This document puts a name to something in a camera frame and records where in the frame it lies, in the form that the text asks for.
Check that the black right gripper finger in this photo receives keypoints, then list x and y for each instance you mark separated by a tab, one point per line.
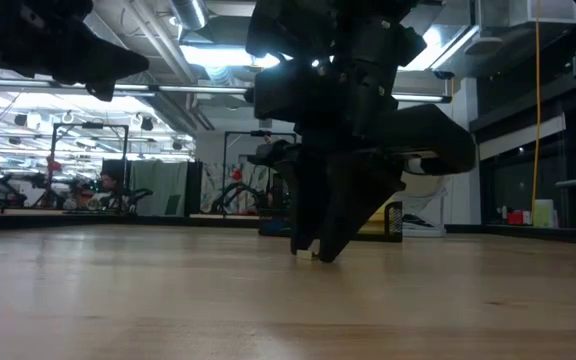
353	200
305	210

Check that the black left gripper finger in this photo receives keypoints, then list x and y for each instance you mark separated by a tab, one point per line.
113	62

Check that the ceiling light tube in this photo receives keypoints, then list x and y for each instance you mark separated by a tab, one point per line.
418	97

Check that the pale green curtain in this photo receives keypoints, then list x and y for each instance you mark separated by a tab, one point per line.
160	187

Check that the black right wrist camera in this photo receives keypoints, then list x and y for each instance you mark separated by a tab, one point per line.
283	95

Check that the white desk lamp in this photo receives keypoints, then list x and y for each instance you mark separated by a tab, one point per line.
423	200

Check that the pale green container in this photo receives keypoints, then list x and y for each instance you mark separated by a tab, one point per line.
544	213

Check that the red box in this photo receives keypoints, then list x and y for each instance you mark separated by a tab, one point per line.
518	217

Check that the black background robot frame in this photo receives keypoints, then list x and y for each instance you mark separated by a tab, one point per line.
89	125

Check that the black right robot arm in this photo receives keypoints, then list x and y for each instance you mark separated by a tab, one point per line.
288	25

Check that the yellow sticky note pad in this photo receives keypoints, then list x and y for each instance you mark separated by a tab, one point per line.
377	222

